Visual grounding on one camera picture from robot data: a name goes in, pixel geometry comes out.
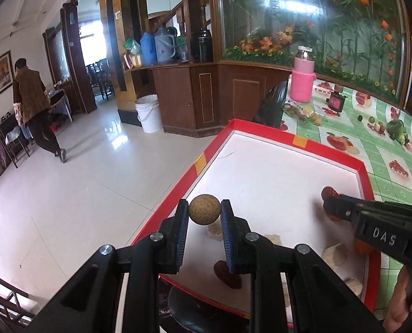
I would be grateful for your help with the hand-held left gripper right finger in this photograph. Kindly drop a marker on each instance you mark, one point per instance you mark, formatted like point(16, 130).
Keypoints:
point(228, 239)

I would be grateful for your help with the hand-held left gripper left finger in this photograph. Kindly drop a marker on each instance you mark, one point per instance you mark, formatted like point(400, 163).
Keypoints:
point(181, 236)

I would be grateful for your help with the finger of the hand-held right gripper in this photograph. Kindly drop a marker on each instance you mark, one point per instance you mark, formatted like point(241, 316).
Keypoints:
point(341, 208)

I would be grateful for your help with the dark red date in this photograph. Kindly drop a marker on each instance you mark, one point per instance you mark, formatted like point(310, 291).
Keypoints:
point(329, 191)
point(226, 277)

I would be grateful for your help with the brown round fruit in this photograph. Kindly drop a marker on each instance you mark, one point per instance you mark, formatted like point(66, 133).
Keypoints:
point(205, 209)

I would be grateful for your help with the beige cylindrical chunk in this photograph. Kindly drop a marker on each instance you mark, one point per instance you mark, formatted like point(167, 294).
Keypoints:
point(353, 287)
point(335, 255)
point(273, 239)

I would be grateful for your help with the red tray with white base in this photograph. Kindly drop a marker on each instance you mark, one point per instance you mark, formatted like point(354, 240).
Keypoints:
point(278, 180)

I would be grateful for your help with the person's right hand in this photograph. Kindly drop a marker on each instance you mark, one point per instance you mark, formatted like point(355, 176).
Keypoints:
point(398, 301)

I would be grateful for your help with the green fruit-print tablecloth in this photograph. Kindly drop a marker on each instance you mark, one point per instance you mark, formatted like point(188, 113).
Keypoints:
point(375, 166)

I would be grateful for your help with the black round stool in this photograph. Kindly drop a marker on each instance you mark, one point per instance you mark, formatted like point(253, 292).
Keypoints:
point(206, 314)

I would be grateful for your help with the green vegetable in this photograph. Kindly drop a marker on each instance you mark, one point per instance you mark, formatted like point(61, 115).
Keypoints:
point(396, 131)

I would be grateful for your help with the clear plastic snack bag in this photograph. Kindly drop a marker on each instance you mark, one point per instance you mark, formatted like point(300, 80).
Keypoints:
point(301, 111)

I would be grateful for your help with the dark small box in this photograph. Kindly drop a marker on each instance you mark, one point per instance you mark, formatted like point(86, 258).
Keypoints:
point(336, 101)

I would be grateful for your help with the black chair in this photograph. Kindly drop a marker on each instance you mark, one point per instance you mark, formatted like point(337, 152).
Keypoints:
point(270, 107)

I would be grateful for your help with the white plastic bucket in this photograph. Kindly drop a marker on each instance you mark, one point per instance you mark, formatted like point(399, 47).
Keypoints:
point(148, 112)

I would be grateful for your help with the pink knit-sleeved bottle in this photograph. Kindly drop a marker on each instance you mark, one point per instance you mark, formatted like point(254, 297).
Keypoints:
point(303, 79)

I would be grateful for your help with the wooden cabinet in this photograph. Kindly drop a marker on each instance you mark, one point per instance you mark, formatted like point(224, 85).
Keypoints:
point(178, 93)

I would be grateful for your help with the dark dining chairs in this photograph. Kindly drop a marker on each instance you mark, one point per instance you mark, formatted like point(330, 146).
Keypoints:
point(100, 79)

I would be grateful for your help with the small glass jar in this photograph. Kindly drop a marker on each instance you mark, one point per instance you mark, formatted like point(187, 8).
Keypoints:
point(182, 50)

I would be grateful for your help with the grey side desk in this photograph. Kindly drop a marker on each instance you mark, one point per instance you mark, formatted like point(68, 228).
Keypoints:
point(58, 95)

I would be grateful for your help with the wooden chair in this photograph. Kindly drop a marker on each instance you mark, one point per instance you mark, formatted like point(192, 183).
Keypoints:
point(5, 301)
point(12, 142)

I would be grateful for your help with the green plastic bag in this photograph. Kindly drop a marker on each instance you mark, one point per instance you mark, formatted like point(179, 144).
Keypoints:
point(133, 52)

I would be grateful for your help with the blue thermos jug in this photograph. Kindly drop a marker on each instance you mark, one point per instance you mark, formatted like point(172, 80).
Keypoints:
point(148, 49)

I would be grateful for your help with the grey thermos jug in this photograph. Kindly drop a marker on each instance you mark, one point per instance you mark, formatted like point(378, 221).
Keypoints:
point(166, 45)

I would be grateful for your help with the black jar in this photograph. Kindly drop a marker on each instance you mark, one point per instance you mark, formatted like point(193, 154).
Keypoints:
point(202, 45)

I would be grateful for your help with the wooden staircase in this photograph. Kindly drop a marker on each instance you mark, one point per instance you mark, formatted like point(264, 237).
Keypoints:
point(173, 14)

